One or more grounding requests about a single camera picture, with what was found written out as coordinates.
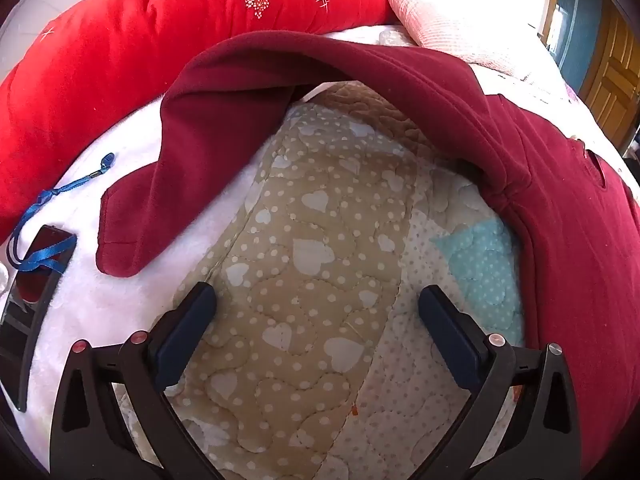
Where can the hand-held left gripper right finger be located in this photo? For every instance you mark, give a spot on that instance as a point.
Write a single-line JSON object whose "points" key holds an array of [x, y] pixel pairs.
{"points": [[450, 335]]}

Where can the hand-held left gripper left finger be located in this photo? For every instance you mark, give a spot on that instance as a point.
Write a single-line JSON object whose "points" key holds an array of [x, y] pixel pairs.
{"points": [[185, 335]]}

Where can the dark red fleece garment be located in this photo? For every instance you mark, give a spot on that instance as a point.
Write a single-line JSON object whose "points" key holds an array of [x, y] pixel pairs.
{"points": [[350, 60]]}

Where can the beige heart-print quilted mat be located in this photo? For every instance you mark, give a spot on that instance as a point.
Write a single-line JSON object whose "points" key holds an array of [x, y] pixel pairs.
{"points": [[310, 240]]}

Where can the black flat device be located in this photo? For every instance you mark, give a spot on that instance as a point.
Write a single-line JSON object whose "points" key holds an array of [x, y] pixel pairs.
{"points": [[20, 340]]}

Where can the red floral quilt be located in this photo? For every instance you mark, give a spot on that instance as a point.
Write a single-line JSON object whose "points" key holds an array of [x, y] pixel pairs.
{"points": [[125, 50]]}

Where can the wooden door with glass pane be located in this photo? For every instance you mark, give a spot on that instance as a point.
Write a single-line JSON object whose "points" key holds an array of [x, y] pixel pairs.
{"points": [[615, 75]]}

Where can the pink white pillow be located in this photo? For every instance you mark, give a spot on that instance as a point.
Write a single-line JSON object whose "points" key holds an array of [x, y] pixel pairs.
{"points": [[440, 20]]}

